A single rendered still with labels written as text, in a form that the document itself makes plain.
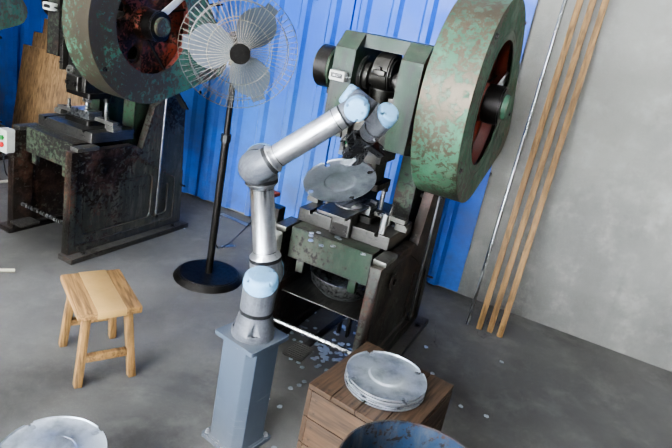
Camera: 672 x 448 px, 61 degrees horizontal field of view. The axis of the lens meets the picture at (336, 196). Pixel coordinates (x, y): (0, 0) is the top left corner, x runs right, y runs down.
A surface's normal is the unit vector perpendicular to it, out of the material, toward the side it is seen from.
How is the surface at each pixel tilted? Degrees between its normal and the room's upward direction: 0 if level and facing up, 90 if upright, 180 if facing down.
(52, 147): 90
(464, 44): 62
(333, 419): 90
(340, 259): 90
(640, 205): 90
